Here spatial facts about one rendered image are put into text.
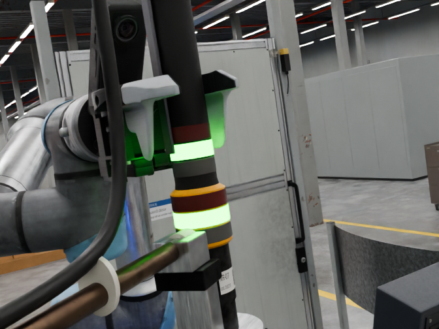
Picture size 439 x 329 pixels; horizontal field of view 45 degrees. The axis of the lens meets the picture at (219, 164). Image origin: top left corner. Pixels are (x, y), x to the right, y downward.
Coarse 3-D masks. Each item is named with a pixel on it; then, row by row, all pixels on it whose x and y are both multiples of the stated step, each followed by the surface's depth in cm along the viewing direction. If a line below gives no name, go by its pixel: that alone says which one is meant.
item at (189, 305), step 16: (160, 240) 38; (176, 240) 37; (192, 240) 37; (192, 256) 36; (208, 256) 39; (160, 272) 37; (176, 272) 37; (192, 272) 37; (208, 272) 37; (160, 288) 38; (176, 288) 38; (192, 288) 37; (208, 288) 37; (176, 304) 39; (192, 304) 39; (208, 304) 38; (176, 320) 39; (192, 320) 39; (208, 320) 38; (240, 320) 44; (256, 320) 43
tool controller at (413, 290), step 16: (416, 272) 112; (432, 272) 112; (384, 288) 106; (400, 288) 106; (416, 288) 106; (432, 288) 106; (384, 304) 105; (400, 304) 102; (416, 304) 100; (432, 304) 100; (384, 320) 106; (400, 320) 102; (416, 320) 99; (432, 320) 100
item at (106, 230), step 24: (96, 0) 32; (96, 24) 32; (120, 96) 32; (120, 120) 32; (120, 144) 32; (120, 168) 32; (120, 192) 32; (120, 216) 31; (96, 240) 30; (72, 264) 28; (96, 264) 29; (48, 288) 26; (0, 312) 23; (24, 312) 24; (96, 312) 30
